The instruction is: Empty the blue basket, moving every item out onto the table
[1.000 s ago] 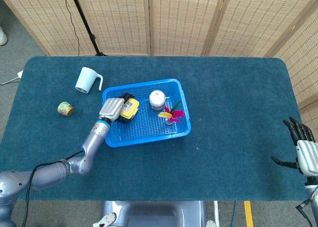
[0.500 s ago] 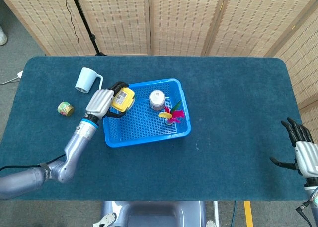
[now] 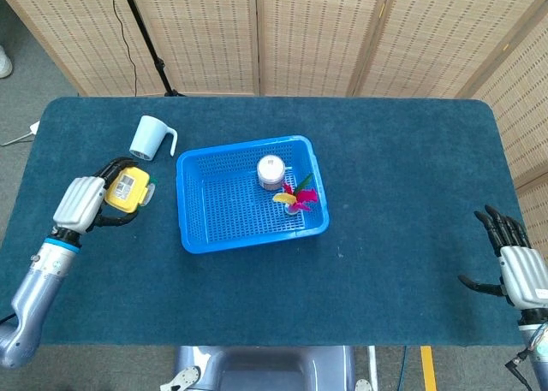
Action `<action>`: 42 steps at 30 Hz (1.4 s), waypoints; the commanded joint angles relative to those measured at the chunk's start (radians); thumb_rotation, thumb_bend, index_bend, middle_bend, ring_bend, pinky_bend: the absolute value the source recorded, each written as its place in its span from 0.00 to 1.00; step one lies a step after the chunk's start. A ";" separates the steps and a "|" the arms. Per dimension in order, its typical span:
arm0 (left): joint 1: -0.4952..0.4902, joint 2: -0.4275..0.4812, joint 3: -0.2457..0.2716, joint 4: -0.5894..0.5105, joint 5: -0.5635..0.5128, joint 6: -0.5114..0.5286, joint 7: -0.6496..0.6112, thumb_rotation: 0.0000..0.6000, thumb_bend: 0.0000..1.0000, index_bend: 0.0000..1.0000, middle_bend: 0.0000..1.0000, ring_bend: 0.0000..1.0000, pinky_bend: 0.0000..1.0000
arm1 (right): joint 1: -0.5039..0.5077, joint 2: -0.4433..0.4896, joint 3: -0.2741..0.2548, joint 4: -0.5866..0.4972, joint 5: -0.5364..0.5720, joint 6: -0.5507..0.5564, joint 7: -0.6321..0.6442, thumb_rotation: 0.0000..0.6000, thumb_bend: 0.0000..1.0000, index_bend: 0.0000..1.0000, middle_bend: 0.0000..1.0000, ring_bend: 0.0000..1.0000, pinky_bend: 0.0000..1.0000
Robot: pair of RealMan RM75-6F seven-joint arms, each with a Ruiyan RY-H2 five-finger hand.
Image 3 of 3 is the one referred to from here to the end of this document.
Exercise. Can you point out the dark blue table mat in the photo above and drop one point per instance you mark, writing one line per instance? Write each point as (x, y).
(257, 288)

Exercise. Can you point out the green container with yellow lid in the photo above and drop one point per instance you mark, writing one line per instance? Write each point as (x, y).
(126, 187)

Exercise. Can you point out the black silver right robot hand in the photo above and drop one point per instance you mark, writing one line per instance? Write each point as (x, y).
(526, 275)

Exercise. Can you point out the colourful feather shuttlecock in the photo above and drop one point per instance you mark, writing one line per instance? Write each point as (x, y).
(301, 196)

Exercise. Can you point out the white shoe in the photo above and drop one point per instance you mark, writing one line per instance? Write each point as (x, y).
(4, 63)

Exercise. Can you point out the yellow floor tape strip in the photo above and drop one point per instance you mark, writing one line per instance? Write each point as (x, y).
(428, 369)

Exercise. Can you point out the blue perforated plastic basket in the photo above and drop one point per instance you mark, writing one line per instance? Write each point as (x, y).
(222, 220)

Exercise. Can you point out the black tripod stand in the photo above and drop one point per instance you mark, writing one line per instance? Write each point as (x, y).
(147, 44)

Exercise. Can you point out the grey-blue robot torso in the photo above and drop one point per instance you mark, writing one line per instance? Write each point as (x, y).
(265, 369)

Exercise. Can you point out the clear jar with brown pellets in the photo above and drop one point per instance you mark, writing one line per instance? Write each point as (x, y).
(271, 170)

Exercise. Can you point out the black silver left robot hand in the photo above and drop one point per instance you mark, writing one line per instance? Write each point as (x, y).
(79, 203)

